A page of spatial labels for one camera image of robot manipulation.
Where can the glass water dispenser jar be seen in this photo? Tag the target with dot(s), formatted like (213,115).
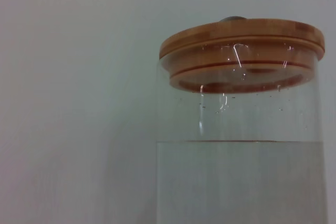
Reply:
(236,169)

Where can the wooden jar lid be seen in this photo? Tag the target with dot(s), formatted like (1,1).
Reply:
(236,37)

